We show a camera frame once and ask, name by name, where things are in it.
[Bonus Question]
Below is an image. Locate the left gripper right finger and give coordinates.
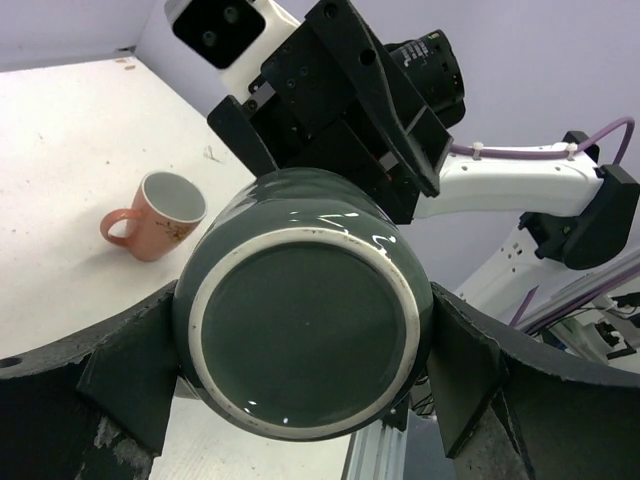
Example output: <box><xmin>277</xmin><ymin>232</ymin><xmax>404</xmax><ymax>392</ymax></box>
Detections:
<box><xmin>427</xmin><ymin>285</ymin><xmax>639</xmax><ymax>479</ymax></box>

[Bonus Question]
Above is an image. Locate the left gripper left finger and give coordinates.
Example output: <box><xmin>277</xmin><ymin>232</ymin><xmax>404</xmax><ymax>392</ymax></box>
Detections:
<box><xmin>1</xmin><ymin>283</ymin><xmax>179</xmax><ymax>479</ymax></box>

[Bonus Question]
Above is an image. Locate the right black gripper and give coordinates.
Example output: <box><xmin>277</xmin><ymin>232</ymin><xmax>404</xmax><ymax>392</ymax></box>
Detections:
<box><xmin>206</xmin><ymin>1</ymin><xmax>452</xmax><ymax>223</ymax></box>

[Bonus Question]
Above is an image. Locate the dark green ceramic mug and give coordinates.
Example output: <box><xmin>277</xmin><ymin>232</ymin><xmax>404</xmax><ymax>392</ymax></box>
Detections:
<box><xmin>172</xmin><ymin>168</ymin><xmax>434</xmax><ymax>442</ymax></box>

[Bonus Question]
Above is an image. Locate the orange ceramic mug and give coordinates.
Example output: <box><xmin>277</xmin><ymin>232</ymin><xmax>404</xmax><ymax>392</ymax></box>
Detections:
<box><xmin>100</xmin><ymin>171</ymin><xmax>207</xmax><ymax>262</ymax></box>

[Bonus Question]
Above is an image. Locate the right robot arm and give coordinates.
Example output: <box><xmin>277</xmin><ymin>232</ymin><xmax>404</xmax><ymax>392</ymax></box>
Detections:
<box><xmin>172</xmin><ymin>1</ymin><xmax>639</xmax><ymax>316</ymax></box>

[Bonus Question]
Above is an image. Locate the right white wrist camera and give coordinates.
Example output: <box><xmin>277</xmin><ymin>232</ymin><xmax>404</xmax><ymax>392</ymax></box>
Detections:
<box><xmin>164</xmin><ymin>0</ymin><xmax>300</xmax><ymax>102</ymax></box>

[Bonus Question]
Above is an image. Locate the aluminium mounting rail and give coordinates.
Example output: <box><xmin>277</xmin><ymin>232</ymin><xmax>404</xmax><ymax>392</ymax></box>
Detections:
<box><xmin>343</xmin><ymin>261</ymin><xmax>639</xmax><ymax>479</ymax></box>

